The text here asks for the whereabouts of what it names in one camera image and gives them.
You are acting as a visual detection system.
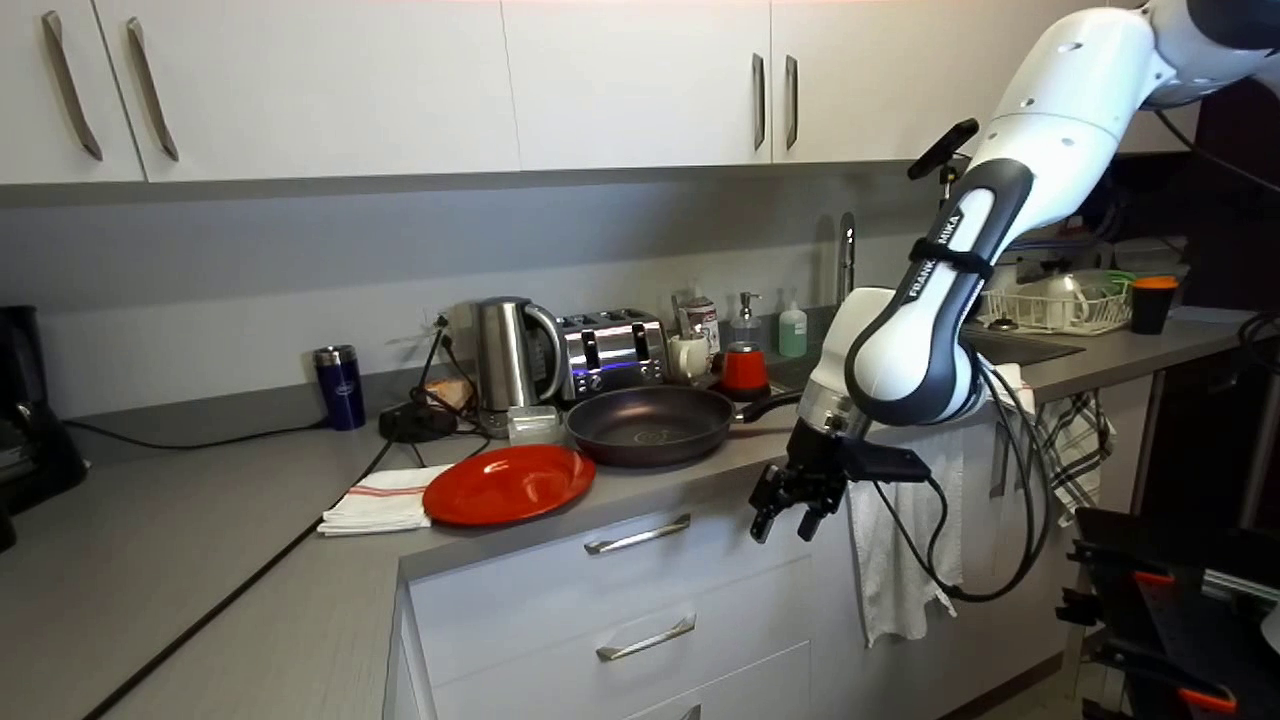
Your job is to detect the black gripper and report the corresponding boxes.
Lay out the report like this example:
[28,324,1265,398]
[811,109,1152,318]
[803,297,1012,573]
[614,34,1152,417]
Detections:
[749,420,856,543]

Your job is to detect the white drawer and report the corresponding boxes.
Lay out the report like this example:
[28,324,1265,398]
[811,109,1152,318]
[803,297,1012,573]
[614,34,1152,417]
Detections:
[399,468,834,676]

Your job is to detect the black cup orange rim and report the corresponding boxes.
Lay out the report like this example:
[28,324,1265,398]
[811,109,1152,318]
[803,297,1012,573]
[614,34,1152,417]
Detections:
[1127,272,1186,336]

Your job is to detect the large white dish towel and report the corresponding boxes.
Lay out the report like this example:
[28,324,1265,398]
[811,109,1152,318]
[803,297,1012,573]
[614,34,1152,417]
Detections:
[846,426,1006,651]

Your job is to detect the white base cabinet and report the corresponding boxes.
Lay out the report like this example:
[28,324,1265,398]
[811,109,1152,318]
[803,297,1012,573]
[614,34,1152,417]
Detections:
[381,376,1165,720]

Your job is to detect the dark frying pan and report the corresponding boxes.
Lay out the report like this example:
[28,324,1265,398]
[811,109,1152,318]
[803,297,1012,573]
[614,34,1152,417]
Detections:
[563,382,809,472]

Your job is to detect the green soap bottle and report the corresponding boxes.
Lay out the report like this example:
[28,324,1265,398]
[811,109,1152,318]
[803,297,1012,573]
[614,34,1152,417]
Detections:
[773,293,811,361]

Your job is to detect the white mug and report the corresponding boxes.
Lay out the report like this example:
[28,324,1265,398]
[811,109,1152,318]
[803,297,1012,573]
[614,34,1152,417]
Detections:
[665,333,717,390]

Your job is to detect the clear soap dispenser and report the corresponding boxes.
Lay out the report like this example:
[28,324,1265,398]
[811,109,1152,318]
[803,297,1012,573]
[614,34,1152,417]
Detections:
[725,289,767,351]

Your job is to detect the patterned ceramic canister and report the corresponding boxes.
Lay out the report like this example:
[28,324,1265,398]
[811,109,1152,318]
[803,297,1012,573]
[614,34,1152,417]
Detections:
[667,278,725,345]

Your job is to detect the silver four-slot toaster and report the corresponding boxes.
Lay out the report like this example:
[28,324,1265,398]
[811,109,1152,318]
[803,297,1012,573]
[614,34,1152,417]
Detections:
[556,308,671,405]

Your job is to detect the metal faucet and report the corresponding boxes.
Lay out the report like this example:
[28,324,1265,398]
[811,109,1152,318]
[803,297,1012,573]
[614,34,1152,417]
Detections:
[835,209,866,306]

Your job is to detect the crumpled white cloth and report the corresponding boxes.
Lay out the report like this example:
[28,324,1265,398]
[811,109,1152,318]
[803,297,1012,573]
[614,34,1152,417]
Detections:
[977,357,1042,414]

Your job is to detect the red plate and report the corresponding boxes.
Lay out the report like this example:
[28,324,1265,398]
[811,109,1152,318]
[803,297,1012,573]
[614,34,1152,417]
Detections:
[422,440,602,534]

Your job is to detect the stainless steel sink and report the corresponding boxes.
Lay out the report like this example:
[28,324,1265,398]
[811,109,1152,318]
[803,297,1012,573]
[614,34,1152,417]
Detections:
[966,324,1087,369]

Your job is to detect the stainless steel kettle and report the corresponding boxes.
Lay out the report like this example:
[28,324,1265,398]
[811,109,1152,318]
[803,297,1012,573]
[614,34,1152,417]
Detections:
[471,293,568,443]

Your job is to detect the white dish rack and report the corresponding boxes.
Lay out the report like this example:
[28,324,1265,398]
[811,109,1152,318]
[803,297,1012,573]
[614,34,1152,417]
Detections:
[986,253,1144,342]

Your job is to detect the black round device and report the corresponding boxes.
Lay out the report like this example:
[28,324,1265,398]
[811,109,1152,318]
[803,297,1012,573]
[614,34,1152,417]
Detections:
[378,398,462,447]

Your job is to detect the black orange robot stand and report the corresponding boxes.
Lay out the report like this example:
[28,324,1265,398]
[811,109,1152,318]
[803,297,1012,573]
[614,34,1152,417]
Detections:
[1056,506,1280,720]

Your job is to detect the white red-striped folded towel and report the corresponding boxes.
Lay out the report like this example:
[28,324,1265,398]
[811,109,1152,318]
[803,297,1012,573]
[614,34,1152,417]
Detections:
[312,461,454,540]

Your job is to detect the blue tumbler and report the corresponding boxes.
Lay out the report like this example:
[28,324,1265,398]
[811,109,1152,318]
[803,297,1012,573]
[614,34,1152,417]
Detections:
[312,342,370,434]

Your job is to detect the white upper cabinets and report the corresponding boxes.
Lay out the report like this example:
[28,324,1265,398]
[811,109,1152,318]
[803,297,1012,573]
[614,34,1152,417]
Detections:
[0,0,1204,193]

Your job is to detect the black coffee machine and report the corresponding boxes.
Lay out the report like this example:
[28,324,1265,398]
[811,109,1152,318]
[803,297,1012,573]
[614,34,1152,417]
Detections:
[0,306,94,552]

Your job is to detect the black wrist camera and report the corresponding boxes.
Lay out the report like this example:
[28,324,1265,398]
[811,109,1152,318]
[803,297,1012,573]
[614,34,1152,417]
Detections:
[835,437,937,487]

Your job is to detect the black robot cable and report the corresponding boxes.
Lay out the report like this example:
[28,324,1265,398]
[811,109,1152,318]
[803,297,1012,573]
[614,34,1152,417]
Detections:
[866,351,1078,609]

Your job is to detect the black cable bundle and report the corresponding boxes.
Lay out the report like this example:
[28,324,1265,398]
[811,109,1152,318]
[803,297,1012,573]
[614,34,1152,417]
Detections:
[1038,394,1119,513]

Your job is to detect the metal cabinet handle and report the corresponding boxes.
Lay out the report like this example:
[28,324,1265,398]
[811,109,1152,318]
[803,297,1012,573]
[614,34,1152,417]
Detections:
[744,48,773,155]
[126,12,184,170]
[782,53,803,151]
[37,9,108,170]

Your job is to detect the black power cable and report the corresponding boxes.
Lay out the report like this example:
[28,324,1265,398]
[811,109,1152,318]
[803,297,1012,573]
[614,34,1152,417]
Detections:
[55,417,333,455]

